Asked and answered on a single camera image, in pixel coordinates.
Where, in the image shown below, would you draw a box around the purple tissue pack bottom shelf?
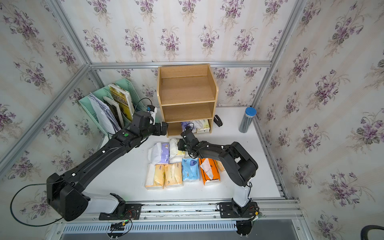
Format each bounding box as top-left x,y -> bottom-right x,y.
181,121 -> 196,133

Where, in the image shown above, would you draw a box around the purple tissue pack shelf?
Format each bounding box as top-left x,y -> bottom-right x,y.
181,121 -> 196,133
148,143 -> 170,165

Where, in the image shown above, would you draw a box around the blue tissue pack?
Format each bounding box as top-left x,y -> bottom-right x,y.
182,158 -> 200,183

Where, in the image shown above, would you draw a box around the yellow-green floral tissue pack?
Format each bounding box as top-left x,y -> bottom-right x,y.
193,120 -> 211,134

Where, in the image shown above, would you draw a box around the orange tissue pack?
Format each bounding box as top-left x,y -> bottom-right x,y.
199,158 -> 221,187

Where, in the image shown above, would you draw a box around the beige tissue pack shelf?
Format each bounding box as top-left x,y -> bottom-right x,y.
215,161 -> 225,172

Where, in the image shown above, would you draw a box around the yellow tissue pack with tissue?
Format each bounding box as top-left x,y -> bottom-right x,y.
145,164 -> 165,190

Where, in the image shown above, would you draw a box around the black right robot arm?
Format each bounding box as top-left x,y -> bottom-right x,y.
178,130 -> 259,208

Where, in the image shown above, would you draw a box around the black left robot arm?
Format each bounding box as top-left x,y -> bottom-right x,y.
47,111 -> 169,222

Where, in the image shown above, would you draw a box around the wooden shelf unit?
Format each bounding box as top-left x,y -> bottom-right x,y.
157,64 -> 219,137

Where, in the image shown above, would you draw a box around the black stapler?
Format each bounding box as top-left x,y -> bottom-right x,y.
213,115 -> 223,127

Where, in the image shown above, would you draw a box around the yellow book in organizer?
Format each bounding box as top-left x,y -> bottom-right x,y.
108,84 -> 135,121

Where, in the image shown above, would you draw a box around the white papers in organizer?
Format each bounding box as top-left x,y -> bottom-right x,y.
88,94 -> 121,135

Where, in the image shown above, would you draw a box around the mint green desk organizer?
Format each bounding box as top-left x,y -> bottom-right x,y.
79,78 -> 157,136

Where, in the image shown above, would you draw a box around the clear pencil tube blue lid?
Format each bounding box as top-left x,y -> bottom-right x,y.
239,107 -> 257,133

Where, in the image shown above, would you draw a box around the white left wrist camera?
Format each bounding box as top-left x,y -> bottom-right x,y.
147,105 -> 158,125

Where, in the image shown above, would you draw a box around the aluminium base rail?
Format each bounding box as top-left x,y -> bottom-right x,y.
48,199 -> 304,240

